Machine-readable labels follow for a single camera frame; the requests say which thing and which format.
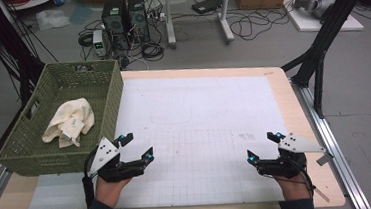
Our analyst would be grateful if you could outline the person's right hand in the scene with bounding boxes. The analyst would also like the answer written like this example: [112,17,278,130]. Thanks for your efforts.
[273,171,312,203]

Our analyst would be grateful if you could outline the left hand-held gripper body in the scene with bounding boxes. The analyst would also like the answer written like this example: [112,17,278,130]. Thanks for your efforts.
[85,133,146,185]

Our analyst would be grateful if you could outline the flat black device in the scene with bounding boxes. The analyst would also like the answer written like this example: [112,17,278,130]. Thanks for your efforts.
[190,0,224,16]

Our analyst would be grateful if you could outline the hand-held gripper cable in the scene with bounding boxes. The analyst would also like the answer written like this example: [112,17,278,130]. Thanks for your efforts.
[79,147,104,209]
[287,154,316,200]

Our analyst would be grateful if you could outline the thin wooden stick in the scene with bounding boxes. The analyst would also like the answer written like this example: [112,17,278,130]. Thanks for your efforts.
[313,186,332,205]

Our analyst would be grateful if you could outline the loose black floor cables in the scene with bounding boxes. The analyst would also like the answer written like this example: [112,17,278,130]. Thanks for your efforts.
[225,5,292,43]

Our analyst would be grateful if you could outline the person's left hand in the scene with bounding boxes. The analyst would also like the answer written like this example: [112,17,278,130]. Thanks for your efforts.
[93,173,134,209]

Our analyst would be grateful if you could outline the large black computer tower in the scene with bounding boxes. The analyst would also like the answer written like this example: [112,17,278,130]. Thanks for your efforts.
[100,0,133,52]

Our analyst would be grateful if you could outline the white floor board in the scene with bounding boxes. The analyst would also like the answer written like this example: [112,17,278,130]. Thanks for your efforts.
[283,0,365,37]

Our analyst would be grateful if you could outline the clear plastic bag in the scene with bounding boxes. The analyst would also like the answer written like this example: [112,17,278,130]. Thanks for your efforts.
[35,7,72,32]

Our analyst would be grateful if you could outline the slim black computer tower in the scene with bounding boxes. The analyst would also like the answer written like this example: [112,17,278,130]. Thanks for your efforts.
[127,0,152,45]

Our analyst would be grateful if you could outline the teal floor sheet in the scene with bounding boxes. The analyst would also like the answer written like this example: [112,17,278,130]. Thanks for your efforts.
[67,2,97,27]

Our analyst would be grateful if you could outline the cream egg print cloth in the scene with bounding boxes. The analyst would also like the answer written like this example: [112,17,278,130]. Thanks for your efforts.
[39,97,97,151]

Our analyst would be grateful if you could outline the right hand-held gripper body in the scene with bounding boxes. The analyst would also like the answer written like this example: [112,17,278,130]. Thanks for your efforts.
[254,130,329,182]

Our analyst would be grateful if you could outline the coiled black cable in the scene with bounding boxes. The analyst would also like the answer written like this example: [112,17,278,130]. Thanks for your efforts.
[139,40,166,63]

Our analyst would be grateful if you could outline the small white power supply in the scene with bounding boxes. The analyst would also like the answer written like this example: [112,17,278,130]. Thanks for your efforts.
[91,29,107,58]

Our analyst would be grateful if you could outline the grey headset device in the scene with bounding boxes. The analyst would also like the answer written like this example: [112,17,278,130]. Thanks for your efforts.
[292,0,343,22]

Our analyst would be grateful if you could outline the green woven basket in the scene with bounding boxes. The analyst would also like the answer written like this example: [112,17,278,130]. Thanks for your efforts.
[0,57,131,179]

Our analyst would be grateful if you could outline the white foam mat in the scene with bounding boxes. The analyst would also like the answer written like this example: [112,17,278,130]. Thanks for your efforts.
[18,64,313,209]

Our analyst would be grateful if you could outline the black metal stand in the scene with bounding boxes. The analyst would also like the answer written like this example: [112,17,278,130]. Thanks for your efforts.
[0,0,49,109]
[275,0,371,122]

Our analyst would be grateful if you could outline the left hand-held gripper cable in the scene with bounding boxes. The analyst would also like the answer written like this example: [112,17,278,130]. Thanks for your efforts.
[79,147,104,209]

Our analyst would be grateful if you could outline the grey tape piece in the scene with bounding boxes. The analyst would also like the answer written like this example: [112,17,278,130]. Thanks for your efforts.
[315,152,335,167]

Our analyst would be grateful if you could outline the right hand-held gripper cable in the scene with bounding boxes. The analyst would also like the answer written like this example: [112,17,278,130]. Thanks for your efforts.
[287,154,316,200]

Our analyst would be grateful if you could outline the white desk leg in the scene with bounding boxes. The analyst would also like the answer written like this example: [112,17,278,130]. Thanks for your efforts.
[216,0,237,45]
[163,0,178,50]

